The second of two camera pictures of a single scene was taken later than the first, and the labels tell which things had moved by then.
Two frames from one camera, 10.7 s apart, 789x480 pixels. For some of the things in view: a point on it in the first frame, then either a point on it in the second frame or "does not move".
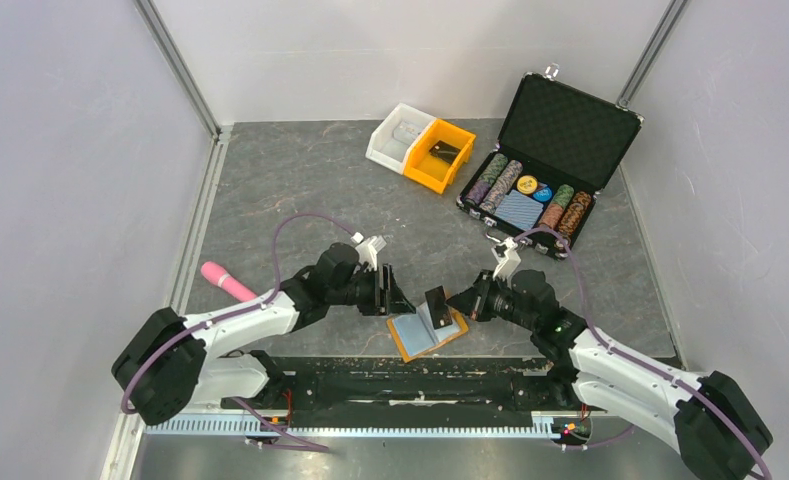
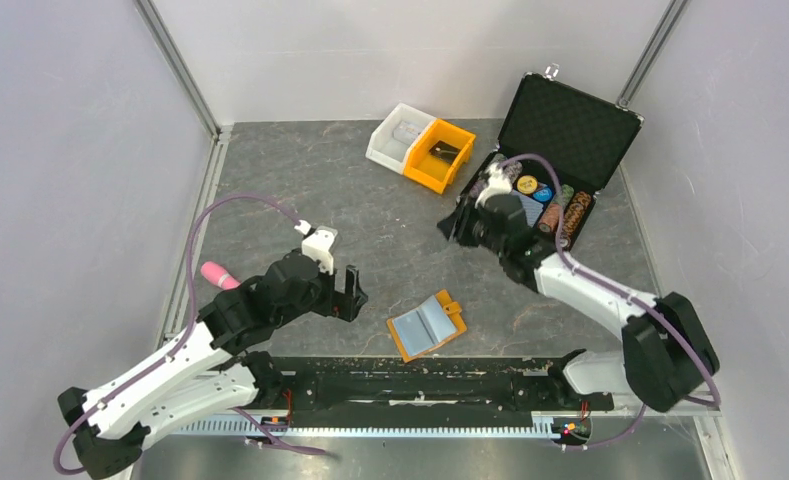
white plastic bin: (393, 136) does not move
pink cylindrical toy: (218, 275) does not move
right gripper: (469, 299) to (465, 212)
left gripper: (391, 296) to (338, 303)
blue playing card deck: (519, 209) does not move
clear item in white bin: (406, 131) does not move
